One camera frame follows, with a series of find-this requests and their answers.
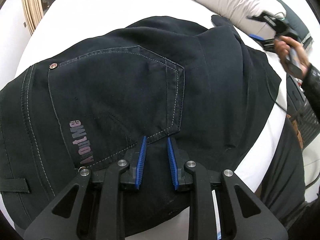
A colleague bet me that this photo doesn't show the black denim pants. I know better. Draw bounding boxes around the black denim pants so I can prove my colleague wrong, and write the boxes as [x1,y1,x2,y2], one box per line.
[1,17,281,236]

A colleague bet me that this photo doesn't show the black jacket right forearm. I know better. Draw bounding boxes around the black jacket right forearm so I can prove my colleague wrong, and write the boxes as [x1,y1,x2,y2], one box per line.
[302,64,320,108]

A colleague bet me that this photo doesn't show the person's right hand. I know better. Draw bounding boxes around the person's right hand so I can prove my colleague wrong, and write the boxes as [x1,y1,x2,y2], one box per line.
[274,36,310,80]

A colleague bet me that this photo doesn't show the dark grey headboard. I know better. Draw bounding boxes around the dark grey headboard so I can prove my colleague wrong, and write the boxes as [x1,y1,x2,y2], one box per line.
[282,3,313,51]

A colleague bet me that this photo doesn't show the white folded duvet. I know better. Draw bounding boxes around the white folded duvet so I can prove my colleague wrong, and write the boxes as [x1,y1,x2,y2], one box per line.
[195,0,286,39]

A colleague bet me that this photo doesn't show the beige curtain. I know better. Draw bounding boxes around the beige curtain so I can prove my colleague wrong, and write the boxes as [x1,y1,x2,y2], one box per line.
[22,0,44,35]

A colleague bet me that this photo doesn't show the black cable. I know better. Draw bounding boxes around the black cable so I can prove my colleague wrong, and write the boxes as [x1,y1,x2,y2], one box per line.
[265,76,288,113]

